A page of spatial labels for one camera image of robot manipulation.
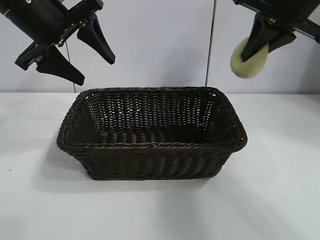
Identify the dark brown woven basket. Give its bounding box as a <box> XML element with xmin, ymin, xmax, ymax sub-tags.
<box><xmin>56</xmin><ymin>86</ymin><xmax>248</xmax><ymax>181</ymax></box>

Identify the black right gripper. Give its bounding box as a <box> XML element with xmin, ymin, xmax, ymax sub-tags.
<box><xmin>232</xmin><ymin>0</ymin><xmax>320</xmax><ymax>62</ymax></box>

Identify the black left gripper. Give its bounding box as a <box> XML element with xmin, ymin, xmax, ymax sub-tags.
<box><xmin>0</xmin><ymin>0</ymin><xmax>117</xmax><ymax>87</ymax></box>

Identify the pale yellow round pastry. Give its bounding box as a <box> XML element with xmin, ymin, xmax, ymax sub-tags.
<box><xmin>230</xmin><ymin>36</ymin><xmax>271</xmax><ymax>80</ymax></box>

